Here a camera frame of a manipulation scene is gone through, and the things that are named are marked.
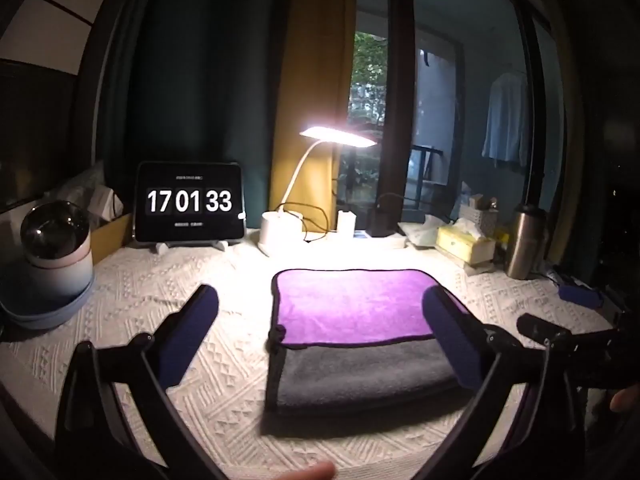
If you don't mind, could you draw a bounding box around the yellow curtain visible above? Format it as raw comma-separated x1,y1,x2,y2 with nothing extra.
270,0,358,226

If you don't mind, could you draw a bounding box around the hanging light blue shirt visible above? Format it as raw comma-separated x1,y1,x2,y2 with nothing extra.
481,71,531,175

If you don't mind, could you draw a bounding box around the person's right hand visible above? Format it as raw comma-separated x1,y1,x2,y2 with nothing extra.
610,384,640,413

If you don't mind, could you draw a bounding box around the person's left hand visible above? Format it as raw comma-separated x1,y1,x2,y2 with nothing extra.
262,461,337,480

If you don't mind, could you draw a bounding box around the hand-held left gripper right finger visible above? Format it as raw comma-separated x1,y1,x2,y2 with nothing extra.
415,285,587,480

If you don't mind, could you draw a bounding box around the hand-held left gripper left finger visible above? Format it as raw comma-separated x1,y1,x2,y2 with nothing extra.
54,284,221,480

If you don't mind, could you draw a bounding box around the clear plastic bag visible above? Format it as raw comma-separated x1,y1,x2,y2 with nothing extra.
42,162,118,221

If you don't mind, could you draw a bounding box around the white woven basket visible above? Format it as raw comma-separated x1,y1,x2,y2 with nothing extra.
459,194,500,233

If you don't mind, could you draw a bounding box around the white tablet stand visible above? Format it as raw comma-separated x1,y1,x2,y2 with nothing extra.
154,240,232,253

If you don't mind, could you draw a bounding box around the blue object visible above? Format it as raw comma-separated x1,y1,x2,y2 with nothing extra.
557,280,603,310

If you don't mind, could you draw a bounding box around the crumpled white tissue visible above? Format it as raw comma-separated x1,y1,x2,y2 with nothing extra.
400,214,453,247

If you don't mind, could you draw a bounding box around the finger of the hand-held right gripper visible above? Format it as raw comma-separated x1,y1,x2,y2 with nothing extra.
516,313,568,350

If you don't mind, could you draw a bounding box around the dark green curtain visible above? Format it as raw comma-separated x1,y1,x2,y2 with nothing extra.
102,0,296,196

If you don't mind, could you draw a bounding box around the purple and grey towel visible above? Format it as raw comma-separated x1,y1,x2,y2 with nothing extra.
264,268,476,417

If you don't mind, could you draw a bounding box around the cardboard box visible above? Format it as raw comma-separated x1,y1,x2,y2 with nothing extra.
90,210,135,267

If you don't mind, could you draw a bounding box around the black chair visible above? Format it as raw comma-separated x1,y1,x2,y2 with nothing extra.
409,144,448,201

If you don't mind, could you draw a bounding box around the black tablet showing clock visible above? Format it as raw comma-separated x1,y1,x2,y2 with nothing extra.
134,161,248,243

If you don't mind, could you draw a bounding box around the glass dome humidifier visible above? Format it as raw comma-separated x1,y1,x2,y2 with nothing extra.
0,200,97,331

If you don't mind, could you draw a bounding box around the white desk lamp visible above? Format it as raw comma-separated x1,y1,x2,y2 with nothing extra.
257,125,378,257

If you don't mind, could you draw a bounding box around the yellow tissue box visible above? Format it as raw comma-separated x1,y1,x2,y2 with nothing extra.
435,217,497,276

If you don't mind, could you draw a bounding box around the black cable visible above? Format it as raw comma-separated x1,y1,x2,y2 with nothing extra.
277,202,333,243

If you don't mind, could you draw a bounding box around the stainless steel bottle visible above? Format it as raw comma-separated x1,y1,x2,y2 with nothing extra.
505,202,548,281

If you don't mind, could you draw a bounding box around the white knitted tablecloth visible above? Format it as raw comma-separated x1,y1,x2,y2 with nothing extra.
0,230,618,480

